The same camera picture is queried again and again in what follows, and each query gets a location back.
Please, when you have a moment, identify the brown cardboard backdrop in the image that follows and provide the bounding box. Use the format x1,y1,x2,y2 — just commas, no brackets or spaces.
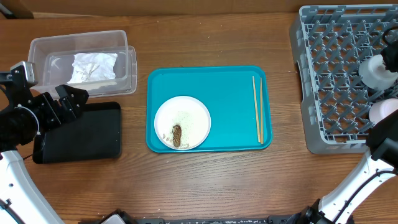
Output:
1,0,397,18

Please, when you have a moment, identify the grey dishwasher rack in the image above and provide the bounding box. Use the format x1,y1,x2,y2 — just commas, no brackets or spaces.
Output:
289,4,397,154

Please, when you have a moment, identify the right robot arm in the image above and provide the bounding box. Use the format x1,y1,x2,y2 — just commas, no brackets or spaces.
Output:
287,111,397,224

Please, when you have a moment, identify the white napkin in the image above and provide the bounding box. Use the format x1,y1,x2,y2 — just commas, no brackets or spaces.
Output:
68,53,118,84

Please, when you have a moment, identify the large white plate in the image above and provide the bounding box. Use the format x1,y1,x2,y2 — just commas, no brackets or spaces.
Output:
154,96,211,151

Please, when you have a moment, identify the clear plastic bin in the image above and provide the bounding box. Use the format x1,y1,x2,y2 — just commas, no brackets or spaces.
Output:
28,30,137,98

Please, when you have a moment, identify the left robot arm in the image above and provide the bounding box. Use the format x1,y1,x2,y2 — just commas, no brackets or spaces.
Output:
1,72,89,223

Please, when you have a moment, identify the grey bowl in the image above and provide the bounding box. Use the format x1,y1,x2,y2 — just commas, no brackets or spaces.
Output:
358,54,397,90

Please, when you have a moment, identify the black plastic tray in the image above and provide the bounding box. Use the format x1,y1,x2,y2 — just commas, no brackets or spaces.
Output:
32,102,121,164

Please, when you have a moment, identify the brown food scrap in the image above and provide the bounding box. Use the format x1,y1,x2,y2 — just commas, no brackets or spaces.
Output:
172,124,182,147

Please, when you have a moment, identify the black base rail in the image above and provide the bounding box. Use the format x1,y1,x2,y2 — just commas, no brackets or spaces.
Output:
79,209,313,224

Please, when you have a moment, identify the teal serving tray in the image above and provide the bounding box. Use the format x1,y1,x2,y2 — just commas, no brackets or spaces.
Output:
146,65,273,153

